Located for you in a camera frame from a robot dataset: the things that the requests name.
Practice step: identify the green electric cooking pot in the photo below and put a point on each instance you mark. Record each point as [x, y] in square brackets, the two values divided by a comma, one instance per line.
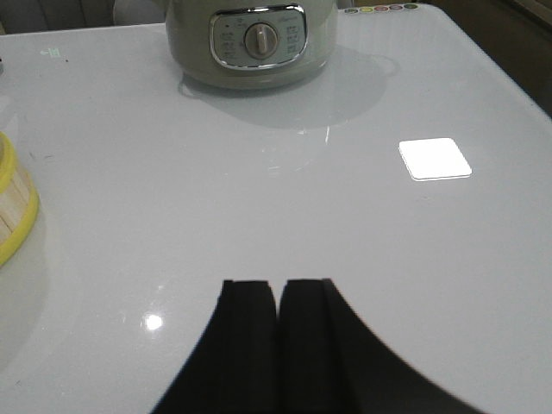
[250, 45]

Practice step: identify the center bamboo steamer basket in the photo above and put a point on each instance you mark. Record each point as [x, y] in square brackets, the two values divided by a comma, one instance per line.
[19, 201]

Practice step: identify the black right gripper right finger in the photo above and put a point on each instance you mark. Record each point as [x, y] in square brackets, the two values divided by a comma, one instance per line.
[333, 363]

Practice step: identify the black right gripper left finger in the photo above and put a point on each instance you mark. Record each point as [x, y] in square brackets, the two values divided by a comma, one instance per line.
[233, 367]

